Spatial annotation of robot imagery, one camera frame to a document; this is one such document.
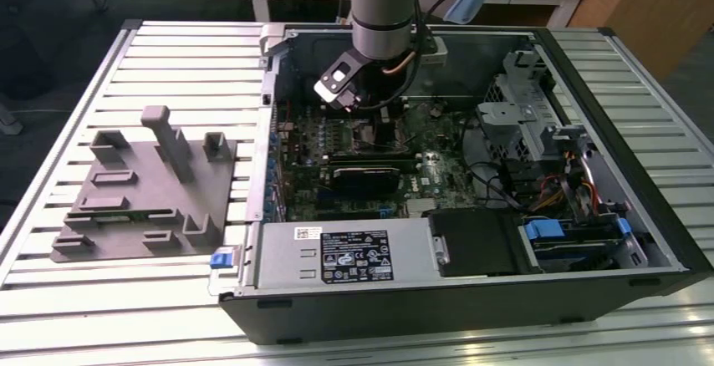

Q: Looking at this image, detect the silver power supply with label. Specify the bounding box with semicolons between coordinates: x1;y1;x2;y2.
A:
254;220;442;290

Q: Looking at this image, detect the black plastic shroud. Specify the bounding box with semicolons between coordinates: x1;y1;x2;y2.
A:
426;210;529;277

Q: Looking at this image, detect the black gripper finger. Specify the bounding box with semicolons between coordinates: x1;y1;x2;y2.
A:
378;109;405;150

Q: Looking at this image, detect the grey chair foot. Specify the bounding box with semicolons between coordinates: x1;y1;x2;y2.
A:
0;104;24;135

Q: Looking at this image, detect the black open PC case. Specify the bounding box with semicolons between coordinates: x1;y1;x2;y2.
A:
208;23;714;346

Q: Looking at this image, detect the green RAM stick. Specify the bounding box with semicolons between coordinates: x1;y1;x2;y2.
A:
92;211;152;221

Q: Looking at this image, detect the yellow orange wire bundle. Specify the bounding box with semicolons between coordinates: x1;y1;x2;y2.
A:
529;175;565;212

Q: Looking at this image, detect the metal drive cage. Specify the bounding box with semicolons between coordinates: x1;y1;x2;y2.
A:
477;48;575;162

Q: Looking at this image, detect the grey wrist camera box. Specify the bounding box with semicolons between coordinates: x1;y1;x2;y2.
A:
415;38;449;66

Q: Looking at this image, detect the black graphics card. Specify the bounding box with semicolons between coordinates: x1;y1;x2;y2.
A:
331;165;403;196

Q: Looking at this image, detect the CPU socket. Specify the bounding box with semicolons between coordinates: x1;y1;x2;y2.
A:
350;119;386;152

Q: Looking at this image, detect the silver chipset heatsink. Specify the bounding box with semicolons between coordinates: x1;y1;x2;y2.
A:
406;198;437;216

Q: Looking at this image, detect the wooden cabinet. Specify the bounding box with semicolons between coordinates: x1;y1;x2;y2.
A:
567;0;714;81

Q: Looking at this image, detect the silver metal bracket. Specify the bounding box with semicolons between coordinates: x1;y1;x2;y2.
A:
433;235;451;265

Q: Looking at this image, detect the grey plastic parts rack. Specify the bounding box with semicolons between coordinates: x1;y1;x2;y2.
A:
50;105;242;263

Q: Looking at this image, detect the white wrist camera black face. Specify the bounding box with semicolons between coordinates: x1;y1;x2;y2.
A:
312;50;365;113

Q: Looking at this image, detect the orange flat wire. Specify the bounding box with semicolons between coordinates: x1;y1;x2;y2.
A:
579;177;602;216

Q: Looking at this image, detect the green motherboard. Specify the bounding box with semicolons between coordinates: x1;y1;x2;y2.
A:
270;98;486;223

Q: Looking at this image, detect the blue disk carrier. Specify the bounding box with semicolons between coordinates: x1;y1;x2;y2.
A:
521;217;629;273

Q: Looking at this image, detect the blue case latch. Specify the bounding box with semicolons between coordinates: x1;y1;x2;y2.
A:
210;247;235;269

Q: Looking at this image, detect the black cable copper end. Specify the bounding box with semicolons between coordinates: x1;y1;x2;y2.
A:
382;50;418;78

